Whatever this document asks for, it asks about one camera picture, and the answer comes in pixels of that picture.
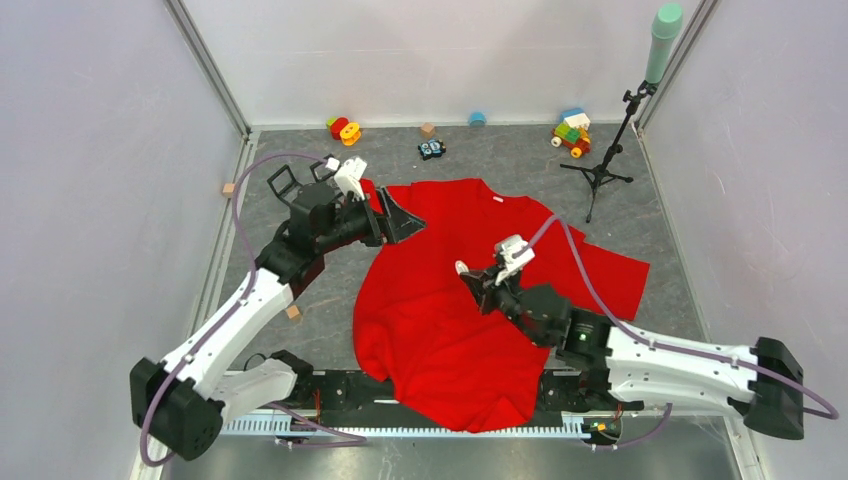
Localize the red t-shirt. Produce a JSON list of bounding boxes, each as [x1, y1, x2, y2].
[[353, 178, 650, 433]]

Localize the black display case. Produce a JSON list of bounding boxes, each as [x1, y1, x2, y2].
[[310, 156, 340, 183], [266, 164, 301, 203]]

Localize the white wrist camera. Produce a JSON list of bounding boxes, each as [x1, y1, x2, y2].
[[494, 234, 535, 286], [325, 155, 368, 201]]

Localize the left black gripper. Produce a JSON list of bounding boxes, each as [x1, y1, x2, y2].
[[316, 185, 427, 254]]

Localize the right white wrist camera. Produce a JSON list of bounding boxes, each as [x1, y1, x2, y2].
[[494, 234, 535, 286]]

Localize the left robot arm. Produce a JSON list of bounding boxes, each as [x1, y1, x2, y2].
[[129, 183, 426, 466]]

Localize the brown wooden cube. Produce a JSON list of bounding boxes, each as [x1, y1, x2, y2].
[[419, 122, 436, 139]]

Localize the colourful brick toy car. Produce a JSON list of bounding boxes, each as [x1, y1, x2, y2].
[[549, 108, 592, 158]]

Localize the green microphone on tripod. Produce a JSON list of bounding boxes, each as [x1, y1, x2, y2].
[[560, 2, 683, 223]]

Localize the tan cube on floor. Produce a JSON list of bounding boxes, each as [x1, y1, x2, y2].
[[284, 305, 302, 322]]

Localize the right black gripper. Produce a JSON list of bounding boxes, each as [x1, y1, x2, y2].
[[460, 262, 548, 349]]

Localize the red yellow green toy blocks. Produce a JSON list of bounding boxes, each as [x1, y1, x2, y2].
[[325, 117, 362, 146]]

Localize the black display case left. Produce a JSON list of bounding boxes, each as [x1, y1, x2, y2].
[[266, 164, 301, 203]]

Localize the blue cylinder block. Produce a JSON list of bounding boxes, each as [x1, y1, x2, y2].
[[467, 111, 487, 128]]

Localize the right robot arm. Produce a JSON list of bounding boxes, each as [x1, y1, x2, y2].
[[455, 261, 805, 440]]

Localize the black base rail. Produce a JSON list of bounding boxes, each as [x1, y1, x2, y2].
[[282, 369, 645, 428]]

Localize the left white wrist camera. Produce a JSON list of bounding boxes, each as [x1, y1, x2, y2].
[[325, 155, 368, 201]]

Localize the black display case right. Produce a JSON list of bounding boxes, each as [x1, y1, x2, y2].
[[310, 156, 340, 183]]

